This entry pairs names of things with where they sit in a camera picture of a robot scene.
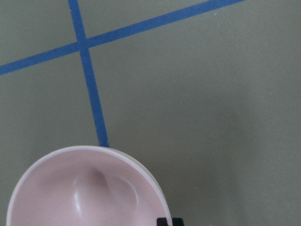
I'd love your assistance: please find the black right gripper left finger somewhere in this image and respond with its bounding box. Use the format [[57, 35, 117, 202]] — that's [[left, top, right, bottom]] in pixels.
[[157, 218, 167, 226]]

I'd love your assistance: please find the pink bowl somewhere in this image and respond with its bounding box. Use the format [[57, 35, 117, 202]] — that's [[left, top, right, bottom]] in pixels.
[[6, 146, 172, 226]]

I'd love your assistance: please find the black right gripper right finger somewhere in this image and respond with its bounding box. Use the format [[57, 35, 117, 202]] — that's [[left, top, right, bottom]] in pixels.
[[172, 218, 184, 226]]

